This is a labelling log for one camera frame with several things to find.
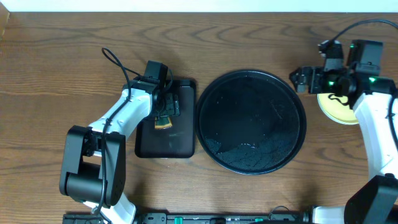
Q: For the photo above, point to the yellow plate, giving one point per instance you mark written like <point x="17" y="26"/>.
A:
<point x="332" y="107"/>

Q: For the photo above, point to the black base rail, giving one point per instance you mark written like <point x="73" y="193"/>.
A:
<point x="162" y="218"/>

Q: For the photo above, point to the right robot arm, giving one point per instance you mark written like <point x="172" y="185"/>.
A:
<point x="374" y="103"/>

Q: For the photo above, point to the black rectangular tray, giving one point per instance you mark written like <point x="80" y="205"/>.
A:
<point x="177" y="141"/>

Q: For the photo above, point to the green and yellow sponge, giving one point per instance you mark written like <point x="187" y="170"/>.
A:
<point x="163" y="122"/>

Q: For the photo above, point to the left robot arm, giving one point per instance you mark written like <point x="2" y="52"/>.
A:
<point x="94" y="158"/>

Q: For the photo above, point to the black round tray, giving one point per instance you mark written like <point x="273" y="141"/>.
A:
<point x="250" y="122"/>

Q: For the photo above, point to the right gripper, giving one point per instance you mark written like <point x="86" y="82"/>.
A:
<point x="314" y="73"/>

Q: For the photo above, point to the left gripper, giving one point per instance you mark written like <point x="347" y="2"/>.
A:
<point x="170" y="109"/>

